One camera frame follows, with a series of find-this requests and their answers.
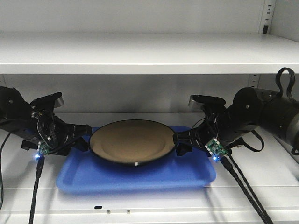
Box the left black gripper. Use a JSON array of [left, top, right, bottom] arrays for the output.
[[0, 86, 92, 155]]

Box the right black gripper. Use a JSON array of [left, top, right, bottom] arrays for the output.
[[173, 87, 264, 156]]

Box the blue plastic tray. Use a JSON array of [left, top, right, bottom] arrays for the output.
[[56, 148, 216, 195]]

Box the beige plate black rim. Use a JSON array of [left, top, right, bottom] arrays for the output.
[[89, 119, 175, 166]]

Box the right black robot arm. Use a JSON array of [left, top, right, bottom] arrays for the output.
[[173, 87, 299, 155]]

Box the lower white cabinet shelf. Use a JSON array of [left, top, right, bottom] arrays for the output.
[[0, 113, 299, 224]]

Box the white cabinet shelf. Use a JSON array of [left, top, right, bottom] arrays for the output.
[[0, 113, 299, 224], [0, 32, 299, 75]]

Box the upper white cabinet shelf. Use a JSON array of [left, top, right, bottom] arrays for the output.
[[0, 32, 299, 75]]

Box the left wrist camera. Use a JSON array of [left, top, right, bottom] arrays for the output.
[[30, 92, 64, 108]]

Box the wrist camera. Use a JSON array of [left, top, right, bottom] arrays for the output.
[[30, 92, 64, 108], [188, 95, 226, 111]]

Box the left braided cable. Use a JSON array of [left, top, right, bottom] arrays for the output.
[[28, 155, 45, 224]]

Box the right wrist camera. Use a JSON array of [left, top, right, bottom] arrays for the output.
[[188, 95, 226, 111]]

